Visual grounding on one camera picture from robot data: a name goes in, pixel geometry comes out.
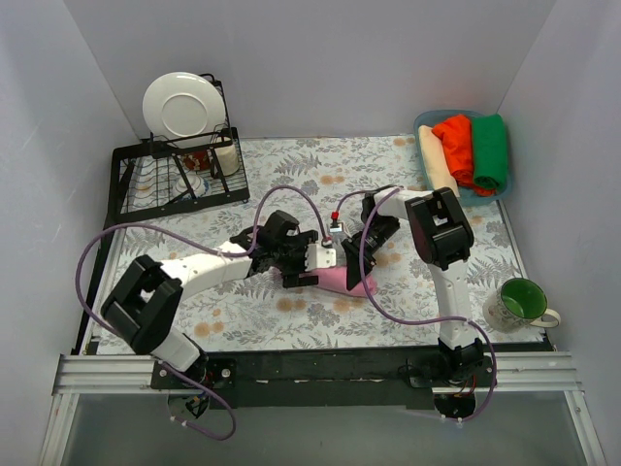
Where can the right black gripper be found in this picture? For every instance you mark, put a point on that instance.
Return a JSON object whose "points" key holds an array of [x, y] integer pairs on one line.
{"points": [[362, 248]]}

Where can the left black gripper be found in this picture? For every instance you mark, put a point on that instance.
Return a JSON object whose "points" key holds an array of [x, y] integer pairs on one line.
{"points": [[299, 259]]}

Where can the pink t shirt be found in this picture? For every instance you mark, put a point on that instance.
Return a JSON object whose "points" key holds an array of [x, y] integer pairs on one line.
{"points": [[334, 279]]}

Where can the clear blue plastic bin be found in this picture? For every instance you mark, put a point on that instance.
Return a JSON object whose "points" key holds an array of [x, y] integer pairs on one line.
{"points": [[467, 197]]}

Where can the floral green-inside mug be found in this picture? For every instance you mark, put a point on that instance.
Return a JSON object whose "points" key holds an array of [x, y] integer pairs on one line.
{"points": [[519, 303]]}

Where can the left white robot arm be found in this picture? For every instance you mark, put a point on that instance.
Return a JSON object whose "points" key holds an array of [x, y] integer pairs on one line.
{"points": [[143, 305]]}

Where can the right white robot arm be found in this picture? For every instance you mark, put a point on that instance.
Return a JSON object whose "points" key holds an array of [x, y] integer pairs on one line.
{"points": [[443, 239]]}

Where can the floral patterned table mat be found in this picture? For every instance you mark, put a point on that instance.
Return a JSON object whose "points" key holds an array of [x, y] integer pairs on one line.
{"points": [[308, 178]]}

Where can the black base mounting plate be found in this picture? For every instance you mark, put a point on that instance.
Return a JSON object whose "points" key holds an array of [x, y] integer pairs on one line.
{"points": [[337, 377]]}

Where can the beige rolled t shirt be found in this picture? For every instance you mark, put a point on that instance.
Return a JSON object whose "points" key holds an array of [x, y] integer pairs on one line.
{"points": [[434, 161]]}

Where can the cream ceramic cup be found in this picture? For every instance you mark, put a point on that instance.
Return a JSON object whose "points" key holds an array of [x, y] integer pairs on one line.
{"points": [[226, 161]]}

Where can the orange rolled t shirt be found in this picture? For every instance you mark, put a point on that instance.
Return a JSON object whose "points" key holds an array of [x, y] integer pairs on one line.
{"points": [[455, 134]]}

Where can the green rolled t shirt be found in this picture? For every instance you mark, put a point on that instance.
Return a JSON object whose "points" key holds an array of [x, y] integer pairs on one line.
{"points": [[489, 139]]}

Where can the white round plate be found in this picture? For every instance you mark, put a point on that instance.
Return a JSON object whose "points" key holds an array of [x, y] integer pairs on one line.
{"points": [[183, 108]]}

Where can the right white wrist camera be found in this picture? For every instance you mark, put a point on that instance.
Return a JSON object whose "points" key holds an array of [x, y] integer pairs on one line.
{"points": [[336, 225]]}

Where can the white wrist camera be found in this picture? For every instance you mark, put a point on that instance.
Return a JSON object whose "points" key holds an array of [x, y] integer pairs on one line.
{"points": [[336, 225], [320, 255]]}

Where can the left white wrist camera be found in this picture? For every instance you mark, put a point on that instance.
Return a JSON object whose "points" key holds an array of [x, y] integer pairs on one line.
{"points": [[320, 255]]}

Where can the black wire dish rack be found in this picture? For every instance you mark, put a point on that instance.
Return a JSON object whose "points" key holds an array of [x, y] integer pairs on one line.
{"points": [[143, 176]]}

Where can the aluminium frame rail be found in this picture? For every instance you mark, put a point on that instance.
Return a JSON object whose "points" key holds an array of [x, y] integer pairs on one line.
{"points": [[513, 370]]}

